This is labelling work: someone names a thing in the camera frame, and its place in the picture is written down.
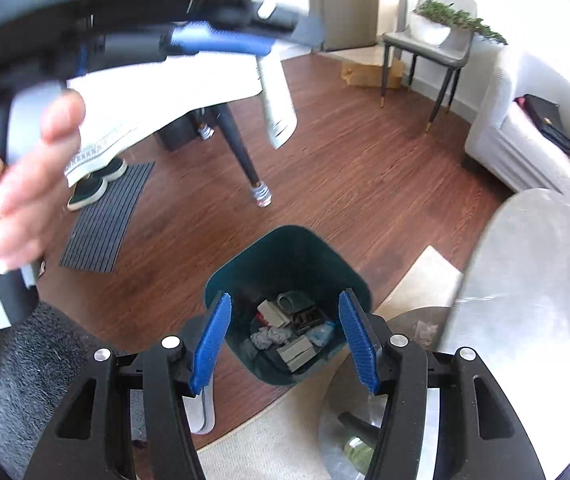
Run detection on blue white plastic bag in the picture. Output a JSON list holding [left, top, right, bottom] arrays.
[[306, 321, 335, 348]]

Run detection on paper ball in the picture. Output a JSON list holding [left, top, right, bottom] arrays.
[[250, 326, 294, 350]]

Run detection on white tissue box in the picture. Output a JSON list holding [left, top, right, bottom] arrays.
[[276, 335, 317, 373]]

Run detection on dark green trash bin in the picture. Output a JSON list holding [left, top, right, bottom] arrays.
[[204, 226, 373, 386]]

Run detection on person's left hand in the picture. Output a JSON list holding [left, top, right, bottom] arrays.
[[0, 90, 85, 273]]

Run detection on grey striped floor mat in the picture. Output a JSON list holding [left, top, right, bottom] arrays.
[[59, 162, 155, 273]]

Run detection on black table leg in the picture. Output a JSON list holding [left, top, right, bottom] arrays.
[[212, 103, 272, 208]]

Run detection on cardboard box on floor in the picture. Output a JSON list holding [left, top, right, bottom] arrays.
[[341, 58, 404, 89]]

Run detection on black shoes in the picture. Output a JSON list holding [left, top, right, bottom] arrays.
[[67, 157, 128, 211]]

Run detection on round grey marble table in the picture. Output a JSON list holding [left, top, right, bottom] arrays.
[[438, 188, 570, 479]]

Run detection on potted green plant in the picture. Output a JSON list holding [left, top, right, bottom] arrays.
[[414, 0, 508, 46]]

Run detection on grey armchair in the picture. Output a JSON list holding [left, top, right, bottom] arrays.
[[465, 47, 570, 200]]

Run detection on grey dining chair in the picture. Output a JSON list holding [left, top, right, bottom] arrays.
[[380, 11, 474, 132]]

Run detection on black handbag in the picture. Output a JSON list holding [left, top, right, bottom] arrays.
[[515, 94, 570, 158]]

